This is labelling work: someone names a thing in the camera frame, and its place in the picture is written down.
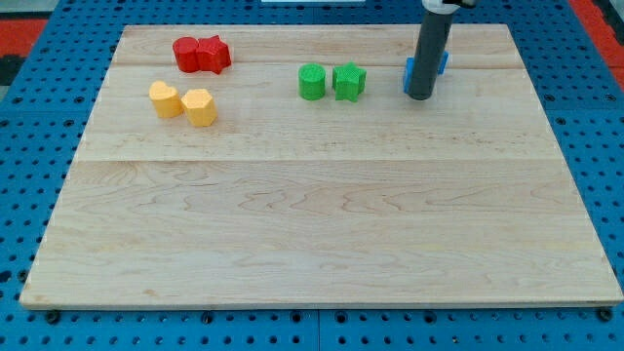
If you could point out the red star block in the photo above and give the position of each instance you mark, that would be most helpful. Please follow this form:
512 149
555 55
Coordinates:
213 54

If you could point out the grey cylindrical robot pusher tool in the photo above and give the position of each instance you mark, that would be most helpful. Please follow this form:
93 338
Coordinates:
431 42

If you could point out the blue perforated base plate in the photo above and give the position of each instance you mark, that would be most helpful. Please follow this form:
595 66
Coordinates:
47 106

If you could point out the yellow hexagon block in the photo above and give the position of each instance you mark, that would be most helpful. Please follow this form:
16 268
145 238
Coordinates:
199 107

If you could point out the green cylinder block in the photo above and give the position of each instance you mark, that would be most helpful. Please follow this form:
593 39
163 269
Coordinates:
311 81

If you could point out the yellow heart block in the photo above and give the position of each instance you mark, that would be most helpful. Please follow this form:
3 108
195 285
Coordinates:
165 100

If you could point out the red cylinder block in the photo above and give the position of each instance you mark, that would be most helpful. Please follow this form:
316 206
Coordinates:
184 49

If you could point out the wooden board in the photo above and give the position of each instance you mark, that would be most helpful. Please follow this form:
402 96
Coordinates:
463 200

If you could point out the blue triangle block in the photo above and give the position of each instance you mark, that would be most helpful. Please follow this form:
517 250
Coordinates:
409 68

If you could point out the green star block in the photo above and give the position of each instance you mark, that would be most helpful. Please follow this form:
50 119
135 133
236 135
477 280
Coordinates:
348 81

